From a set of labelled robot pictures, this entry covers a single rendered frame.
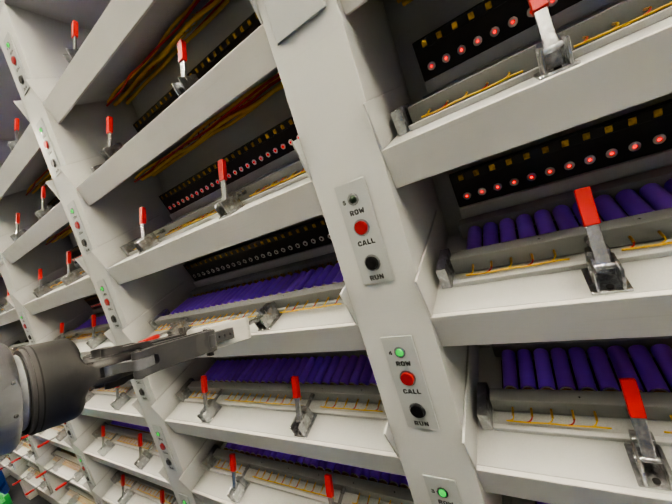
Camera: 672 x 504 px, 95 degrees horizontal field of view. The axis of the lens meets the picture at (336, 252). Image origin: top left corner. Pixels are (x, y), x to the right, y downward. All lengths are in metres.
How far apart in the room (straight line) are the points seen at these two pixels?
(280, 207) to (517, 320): 0.31
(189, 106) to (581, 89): 0.48
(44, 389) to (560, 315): 0.45
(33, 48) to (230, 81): 0.63
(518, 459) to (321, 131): 0.44
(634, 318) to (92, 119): 1.04
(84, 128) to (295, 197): 0.67
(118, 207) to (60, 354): 0.60
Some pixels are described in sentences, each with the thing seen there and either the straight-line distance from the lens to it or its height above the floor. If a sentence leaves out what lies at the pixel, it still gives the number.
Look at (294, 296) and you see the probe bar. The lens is 0.51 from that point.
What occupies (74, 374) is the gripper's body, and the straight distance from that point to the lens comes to 0.37.
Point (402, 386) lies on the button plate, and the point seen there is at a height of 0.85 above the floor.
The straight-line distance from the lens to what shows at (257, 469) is 0.89.
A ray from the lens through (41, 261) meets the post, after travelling 1.58.
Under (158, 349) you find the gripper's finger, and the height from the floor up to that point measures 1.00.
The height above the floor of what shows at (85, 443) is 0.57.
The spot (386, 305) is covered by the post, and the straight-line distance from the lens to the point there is 0.38.
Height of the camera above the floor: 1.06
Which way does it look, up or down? 5 degrees down
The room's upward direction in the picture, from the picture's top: 17 degrees counter-clockwise
